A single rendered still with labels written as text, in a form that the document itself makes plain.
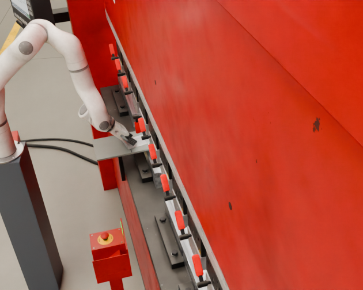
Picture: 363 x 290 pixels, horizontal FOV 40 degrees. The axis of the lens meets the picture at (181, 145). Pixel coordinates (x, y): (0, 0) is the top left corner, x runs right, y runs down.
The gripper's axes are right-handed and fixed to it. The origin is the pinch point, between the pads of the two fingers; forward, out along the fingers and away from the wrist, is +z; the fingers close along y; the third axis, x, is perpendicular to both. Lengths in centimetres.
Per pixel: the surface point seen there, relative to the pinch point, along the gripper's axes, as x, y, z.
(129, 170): 13.0, -4.7, 9.1
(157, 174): 1.5, -24.8, 7.2
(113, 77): -8, 84, 20
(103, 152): 13.3, -0.6, -7.5
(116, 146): 7.5, 1.2, -2.7
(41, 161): 93, 148, 56
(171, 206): 3.9, -48.9, 4.3
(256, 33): -57, -143, -101
